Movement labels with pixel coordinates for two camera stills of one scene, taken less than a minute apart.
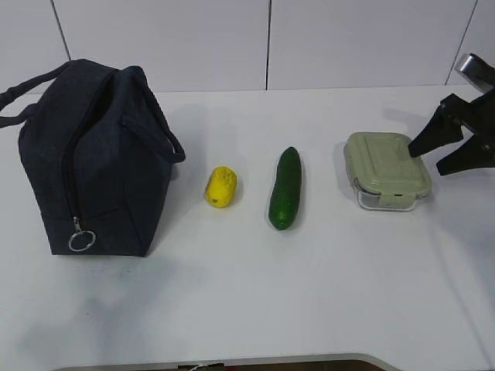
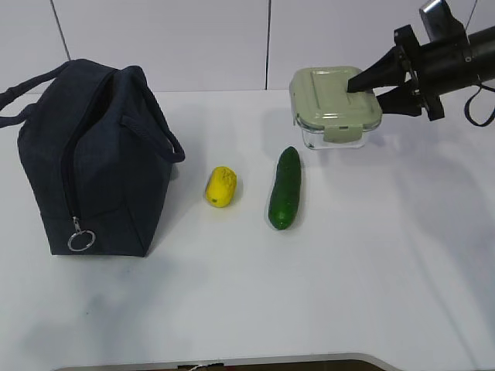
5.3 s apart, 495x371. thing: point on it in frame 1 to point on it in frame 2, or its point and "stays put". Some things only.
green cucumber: [286, 193] stays put
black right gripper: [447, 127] to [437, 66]
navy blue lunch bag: [98, 151] stays put
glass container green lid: [384, 174] to [328, 115]
